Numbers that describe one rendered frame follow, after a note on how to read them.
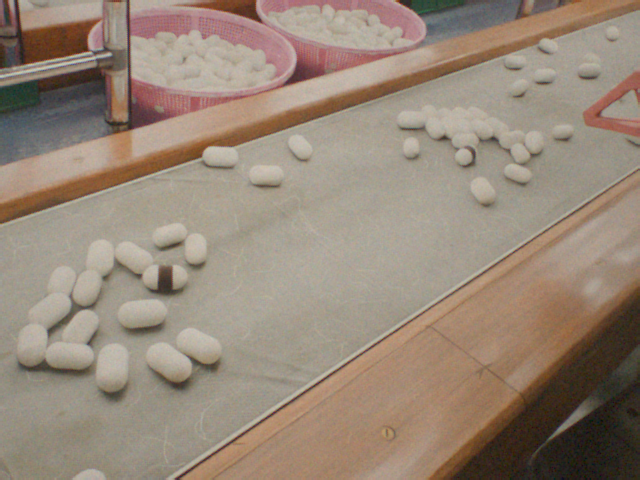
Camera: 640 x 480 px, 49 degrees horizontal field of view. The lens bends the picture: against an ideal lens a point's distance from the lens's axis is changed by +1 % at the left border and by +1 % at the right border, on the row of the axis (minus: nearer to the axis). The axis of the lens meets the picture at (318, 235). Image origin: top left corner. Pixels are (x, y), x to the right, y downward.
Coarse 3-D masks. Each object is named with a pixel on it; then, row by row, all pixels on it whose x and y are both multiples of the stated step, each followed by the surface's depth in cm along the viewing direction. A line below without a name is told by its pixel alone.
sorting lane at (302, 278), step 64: (576, 64) 114; (320, 128) 84; (384, 128) 87; (512, 128) 92; (576, 128) 95; (128, 192) 68; (192, 192) 70; (256, 192) 71; (320, 192) 73; (384, 192) 75; (448, 192) 77; (512, 192) 79; (576, 192) 81; (0, 256) 58; (64, 256) 59; (256, 256) 63; (320, 256) 65; (384, 256) 66; (448, 256) 68; (0, 320) 53; (64, 320) 54; (192, 320) 56; (256, 320) 57; (320, 320) 58; (384, 320) 59; (0, 384) 48; (64, 384) 49; (128, 384) 50; (192, 384) 51; (256, 384) 52; (0, 448) 44; (64, 448) 45; (128, 448) 46; (192, 448) 46
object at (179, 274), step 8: (144, 272) 57; (152, 272) 57; (176, 272) 57; (184, 272) 58; (144, 280) 57; (152, 280) 57; (176, 280) 57; (184, 280) 58; (152, 288) 57; (176, 288) 58
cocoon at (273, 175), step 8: (256, 168) 71; (264, 168) 72; (272, 168) 72; (280, 168) 72; (256, 176) 71; (264, 176) 71; (272, 176) 71; (280, 176) 72; (256, 184) 72; (264, 184) 72; (272, 184) 72
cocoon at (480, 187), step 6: (474, 180) 77; (480, 180) 76; (486, 180) 76; (474, 186) 76; (480, 186) 75; (486, 186) 75; (474, 192) 76; (480, 192) 75; (486, 192) 75; (492, 192) 75; (480, 198) 75; (486, 198) 75; (492, 198) 75; (486, 204) 76
